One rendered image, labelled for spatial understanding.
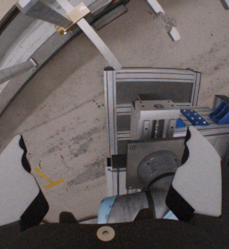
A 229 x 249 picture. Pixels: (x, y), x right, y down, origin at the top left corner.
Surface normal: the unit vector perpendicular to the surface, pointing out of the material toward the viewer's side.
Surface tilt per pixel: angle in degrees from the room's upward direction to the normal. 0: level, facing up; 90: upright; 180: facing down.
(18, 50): 0
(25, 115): 0
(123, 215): 67
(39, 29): 0
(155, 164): 72
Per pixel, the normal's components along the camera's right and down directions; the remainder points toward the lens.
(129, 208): -0.12, -0.69
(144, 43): 0.06, 0.47
